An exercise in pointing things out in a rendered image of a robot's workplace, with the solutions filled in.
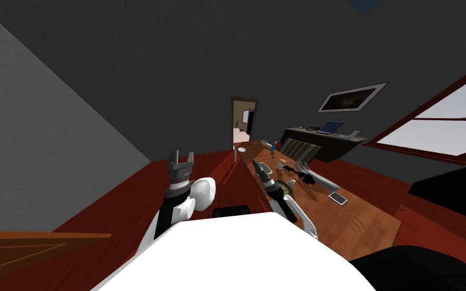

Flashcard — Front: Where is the black sofa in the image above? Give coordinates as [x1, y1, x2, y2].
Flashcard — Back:
[408, 159, 466, 228]

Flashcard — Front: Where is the dark sideboard with laptop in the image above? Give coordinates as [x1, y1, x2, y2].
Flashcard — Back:
[279, 121, 368, 163]

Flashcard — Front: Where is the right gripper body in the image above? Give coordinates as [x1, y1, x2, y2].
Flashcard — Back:
[257, 165, 277, 190]

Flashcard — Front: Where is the striped chair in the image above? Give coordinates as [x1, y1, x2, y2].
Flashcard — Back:
[278, 137, 322, 163]

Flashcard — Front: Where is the dark framed wall picture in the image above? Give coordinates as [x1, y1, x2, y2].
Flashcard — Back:
[317, 82, 390, 113]

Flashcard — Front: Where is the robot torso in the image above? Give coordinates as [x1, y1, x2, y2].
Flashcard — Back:
[90, 205, 376, 291]

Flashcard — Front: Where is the white smartphone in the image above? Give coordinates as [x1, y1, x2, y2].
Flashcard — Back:
[328, 191, 348, 206]

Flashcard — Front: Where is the brown wooden table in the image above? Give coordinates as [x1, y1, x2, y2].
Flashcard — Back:
[232, 140, 403, 262]

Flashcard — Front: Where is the pale grey long object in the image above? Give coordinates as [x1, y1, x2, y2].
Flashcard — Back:
[293, 160, 341, 191]

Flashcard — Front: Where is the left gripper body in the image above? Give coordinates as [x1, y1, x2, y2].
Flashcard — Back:
[167, 161, 196, 183]

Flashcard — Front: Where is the olive round plate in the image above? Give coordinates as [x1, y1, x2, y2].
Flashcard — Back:
[275, 180, 295, 198]

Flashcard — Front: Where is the red-framed window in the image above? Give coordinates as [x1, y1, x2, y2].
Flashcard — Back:
[363, 68, 466, 166]

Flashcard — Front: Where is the black tool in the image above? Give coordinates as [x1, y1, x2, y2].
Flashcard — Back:
[283, 164, 316, 186]

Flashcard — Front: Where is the open doorway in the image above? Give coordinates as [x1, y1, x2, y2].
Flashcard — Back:
[230, 95, 259, 151]

